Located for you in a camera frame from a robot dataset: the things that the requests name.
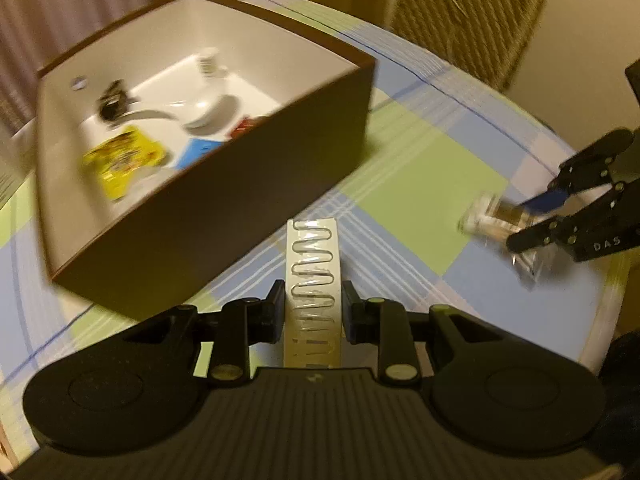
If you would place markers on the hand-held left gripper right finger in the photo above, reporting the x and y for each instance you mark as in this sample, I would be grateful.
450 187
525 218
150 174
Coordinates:
350 315

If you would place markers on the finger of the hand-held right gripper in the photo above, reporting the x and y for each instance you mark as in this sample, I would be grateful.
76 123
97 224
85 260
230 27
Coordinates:
535 234
545 200

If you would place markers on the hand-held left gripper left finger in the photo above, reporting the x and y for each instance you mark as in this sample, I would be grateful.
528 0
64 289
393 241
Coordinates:
277 310

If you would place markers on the brown box with white inside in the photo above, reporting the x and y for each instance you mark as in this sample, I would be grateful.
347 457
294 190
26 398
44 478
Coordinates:
250 185

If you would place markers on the blue hand cream tube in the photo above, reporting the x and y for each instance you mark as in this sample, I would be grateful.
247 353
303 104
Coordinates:
197 152

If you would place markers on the checked tablecloth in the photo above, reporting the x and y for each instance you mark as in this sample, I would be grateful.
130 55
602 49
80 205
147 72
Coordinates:
425 170

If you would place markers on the dark fleece clothing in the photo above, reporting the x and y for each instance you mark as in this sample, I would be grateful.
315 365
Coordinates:
625 400

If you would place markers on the red packet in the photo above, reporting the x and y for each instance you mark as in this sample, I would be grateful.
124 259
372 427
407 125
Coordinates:
247 127

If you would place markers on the woven wicker chair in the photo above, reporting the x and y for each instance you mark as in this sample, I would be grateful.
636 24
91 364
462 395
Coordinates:
465 20

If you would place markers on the white plastic object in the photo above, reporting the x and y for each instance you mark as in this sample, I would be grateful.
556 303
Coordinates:
210 110

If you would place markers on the yellow snack packet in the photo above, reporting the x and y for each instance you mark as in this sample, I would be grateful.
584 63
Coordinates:
125 160

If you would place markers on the beige curtain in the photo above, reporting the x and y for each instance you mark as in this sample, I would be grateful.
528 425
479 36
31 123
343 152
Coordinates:
60 5

